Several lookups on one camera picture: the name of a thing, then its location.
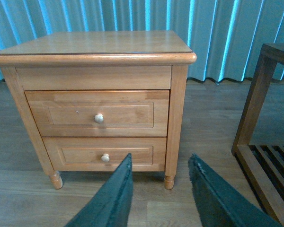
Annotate dark wooden slatted rack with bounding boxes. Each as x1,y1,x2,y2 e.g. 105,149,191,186
232,44,284,226

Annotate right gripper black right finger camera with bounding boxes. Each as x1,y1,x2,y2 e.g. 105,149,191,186
188,154,281,227

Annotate drawer wooden knob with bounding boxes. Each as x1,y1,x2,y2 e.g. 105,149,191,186
94,113,104,123
101,153,110,162

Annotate light green curtain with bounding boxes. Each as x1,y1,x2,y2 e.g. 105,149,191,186
0,0,284,82

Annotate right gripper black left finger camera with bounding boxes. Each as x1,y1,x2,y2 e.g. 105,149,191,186
66,153,133,227

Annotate wooden nightstand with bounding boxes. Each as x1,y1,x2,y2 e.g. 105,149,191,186
0,31,197,190

